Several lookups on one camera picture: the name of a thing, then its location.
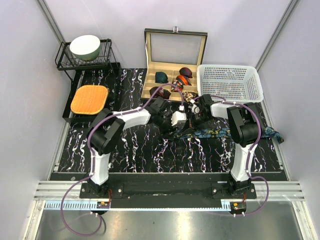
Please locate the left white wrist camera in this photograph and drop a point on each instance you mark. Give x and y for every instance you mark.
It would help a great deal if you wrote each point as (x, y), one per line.
(178, 116)

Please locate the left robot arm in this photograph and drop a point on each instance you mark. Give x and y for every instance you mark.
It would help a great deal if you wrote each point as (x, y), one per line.
(107, 128)

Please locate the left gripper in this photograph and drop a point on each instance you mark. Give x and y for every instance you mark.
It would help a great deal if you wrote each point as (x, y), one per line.
(165, 131)

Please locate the red floral rolled tie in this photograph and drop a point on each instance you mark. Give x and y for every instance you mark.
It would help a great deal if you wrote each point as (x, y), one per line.
(177, 86)

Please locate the dark green rolled tie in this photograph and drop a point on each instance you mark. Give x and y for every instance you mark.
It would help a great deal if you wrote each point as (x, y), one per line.
(161, 77)

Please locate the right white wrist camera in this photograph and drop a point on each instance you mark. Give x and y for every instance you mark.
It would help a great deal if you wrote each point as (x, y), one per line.
(194, 108)

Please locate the white plastic basket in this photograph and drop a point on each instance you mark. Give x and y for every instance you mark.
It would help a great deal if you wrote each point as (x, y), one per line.
(235, 83)

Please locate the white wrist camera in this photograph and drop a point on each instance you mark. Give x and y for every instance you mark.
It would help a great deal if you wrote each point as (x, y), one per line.
(178, 116)
(194, 108)

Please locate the blue patterned necktie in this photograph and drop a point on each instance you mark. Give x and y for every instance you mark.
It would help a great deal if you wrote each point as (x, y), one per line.
(224, 132)

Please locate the maroon striped rolled tie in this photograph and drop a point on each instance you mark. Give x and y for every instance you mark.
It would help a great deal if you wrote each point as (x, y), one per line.
(185, 71)

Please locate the white green bowl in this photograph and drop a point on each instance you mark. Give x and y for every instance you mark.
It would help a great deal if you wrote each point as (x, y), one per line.
(86, 47)

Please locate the black tie storage box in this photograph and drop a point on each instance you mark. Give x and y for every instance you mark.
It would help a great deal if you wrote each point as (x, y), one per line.
(170, 50)

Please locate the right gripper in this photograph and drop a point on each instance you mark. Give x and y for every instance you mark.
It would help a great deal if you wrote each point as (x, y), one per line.
(195, 125)

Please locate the beige floral rolled tie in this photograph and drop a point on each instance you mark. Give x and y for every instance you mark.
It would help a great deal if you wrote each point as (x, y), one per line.
(189, 95)

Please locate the orange striped rolled tie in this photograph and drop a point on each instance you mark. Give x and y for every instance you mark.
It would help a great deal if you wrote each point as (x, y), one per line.
(183, 80)

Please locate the dark red rolled tie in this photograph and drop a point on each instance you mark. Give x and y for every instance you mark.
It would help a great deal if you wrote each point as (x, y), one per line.
(163, 93)

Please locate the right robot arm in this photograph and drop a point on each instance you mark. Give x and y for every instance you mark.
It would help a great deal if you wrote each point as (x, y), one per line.
(246, 129)

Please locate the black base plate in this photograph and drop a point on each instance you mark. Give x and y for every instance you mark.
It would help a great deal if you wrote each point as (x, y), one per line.
(151, 191)

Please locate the black wire dish rack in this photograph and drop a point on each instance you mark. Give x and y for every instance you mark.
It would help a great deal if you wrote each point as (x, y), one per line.
(65, 60)

